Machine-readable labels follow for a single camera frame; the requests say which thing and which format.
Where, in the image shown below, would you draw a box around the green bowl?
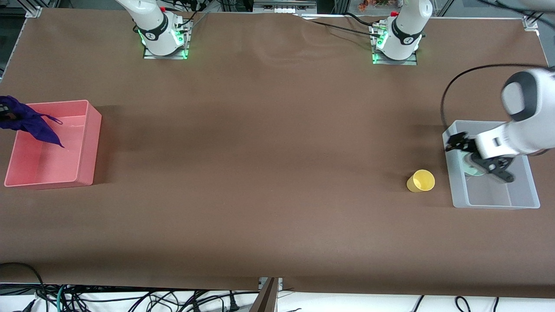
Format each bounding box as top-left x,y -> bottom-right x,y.
463,152 -> 487,177

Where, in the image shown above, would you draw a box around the purple cloth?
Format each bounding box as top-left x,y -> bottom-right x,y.
0,96 -> 65,148

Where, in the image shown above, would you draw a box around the yellow cup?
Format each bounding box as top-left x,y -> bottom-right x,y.
406,169 -> 435,193

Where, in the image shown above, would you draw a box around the clear plastic bin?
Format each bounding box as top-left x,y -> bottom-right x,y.
442,120 -> 541,210

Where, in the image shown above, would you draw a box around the pink plastic bin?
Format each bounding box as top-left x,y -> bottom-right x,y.
4,100 -> 102,188

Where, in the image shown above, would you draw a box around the brown table cover sheet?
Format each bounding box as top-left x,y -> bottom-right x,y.
0,8 -> 555,299

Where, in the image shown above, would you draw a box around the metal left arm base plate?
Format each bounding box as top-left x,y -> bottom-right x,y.
372,24 -> 418,66

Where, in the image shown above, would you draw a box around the thick black floor cable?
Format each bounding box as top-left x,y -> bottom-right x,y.
0,262 -> 46,302

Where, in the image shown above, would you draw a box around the thick black cable on table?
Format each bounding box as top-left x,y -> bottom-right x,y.
345,12 -> 382,27

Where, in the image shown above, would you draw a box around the thin black cable on table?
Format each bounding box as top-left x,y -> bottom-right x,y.
299,16 -> 384,39

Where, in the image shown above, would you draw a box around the tangled black floor cables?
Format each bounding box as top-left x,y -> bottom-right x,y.
65,289 -> 248,312

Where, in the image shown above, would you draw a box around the grey metal post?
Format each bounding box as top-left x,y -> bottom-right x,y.
249,277 -> 279,312

